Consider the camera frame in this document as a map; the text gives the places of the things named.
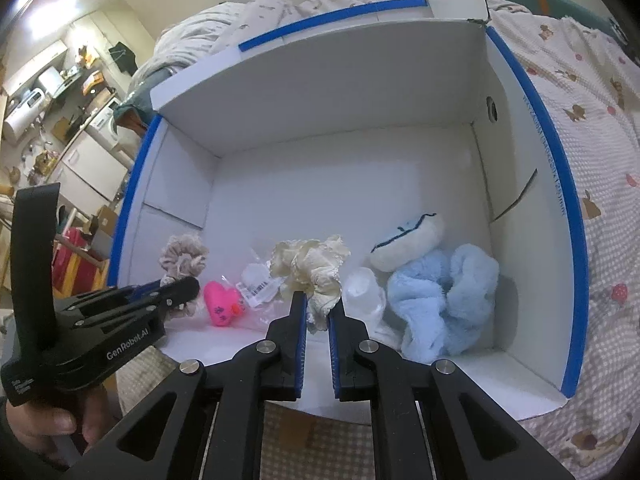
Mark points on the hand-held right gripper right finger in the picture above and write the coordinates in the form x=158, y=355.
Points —
x=334, y=350

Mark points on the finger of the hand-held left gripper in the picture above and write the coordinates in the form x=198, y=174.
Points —
x=145, y=290
x=180, y=291

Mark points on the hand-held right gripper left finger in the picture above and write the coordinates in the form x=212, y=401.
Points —
x=301, y=340

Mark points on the beige scrunchie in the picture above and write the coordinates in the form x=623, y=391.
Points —
x=182, y=255

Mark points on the clear plastic packet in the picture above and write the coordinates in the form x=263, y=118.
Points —
x=257, y=285

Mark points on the cream scrunchie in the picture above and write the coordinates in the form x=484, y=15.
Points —
x=310, y=265

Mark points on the light blue fluffy scrunchie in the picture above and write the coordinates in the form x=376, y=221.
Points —
x=445, y=300

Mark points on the white sock with dark trim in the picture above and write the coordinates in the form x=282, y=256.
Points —
x=407, y=247

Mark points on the blue and white cardboard box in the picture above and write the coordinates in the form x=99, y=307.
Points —
x=325, y=185

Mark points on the person's left forearm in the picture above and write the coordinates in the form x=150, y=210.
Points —
x=15, y=456

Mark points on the person's left hand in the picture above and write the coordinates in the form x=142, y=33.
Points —
x=40, y=425

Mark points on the cardboard box on floor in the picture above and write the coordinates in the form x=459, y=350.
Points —
x=102, y=232

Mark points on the red crate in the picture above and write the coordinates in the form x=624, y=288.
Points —
x=70, y=260

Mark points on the white floor cabinets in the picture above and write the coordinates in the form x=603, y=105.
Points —
x=85, y=165

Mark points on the washing machine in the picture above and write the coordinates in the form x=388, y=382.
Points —
x=107, y=125

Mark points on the white water heater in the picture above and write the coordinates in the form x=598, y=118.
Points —
x=22, y=110

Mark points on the dark garment on hanger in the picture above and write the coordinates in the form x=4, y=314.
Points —
x=122, y=57

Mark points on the white printed duvet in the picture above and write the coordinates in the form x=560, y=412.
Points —
x=280, y=10

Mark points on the dotted dog print blanket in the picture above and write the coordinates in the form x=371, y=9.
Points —
x=600, y=160

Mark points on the black and white cloth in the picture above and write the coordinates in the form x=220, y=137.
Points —
x=621, y=31

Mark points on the white wall cabinet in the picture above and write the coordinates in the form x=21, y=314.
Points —
x=35, y=65

